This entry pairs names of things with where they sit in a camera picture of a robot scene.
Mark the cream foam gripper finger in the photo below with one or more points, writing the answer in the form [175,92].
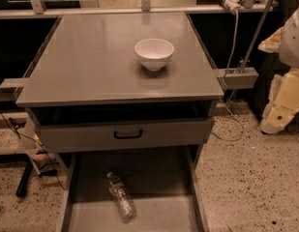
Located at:
[283,102]

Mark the clear plastic water bottle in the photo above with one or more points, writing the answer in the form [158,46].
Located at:
[118,191]

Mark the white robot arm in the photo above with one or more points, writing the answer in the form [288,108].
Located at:
[285,42]

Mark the grey drawer cabinet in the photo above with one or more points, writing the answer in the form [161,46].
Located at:
[89,73]

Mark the grey top drawer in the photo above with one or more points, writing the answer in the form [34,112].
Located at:
[99,136]

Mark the diagonal metal rod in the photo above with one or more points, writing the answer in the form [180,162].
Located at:
[249,4]

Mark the white ceramic bowl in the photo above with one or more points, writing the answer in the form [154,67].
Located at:
[154,54]

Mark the black cylindrical leg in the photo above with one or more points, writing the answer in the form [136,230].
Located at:
[22,186]

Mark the black drawer handle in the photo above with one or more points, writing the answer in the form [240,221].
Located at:
[127,135]

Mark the grey left side bracket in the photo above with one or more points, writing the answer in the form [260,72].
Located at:
[11,88]

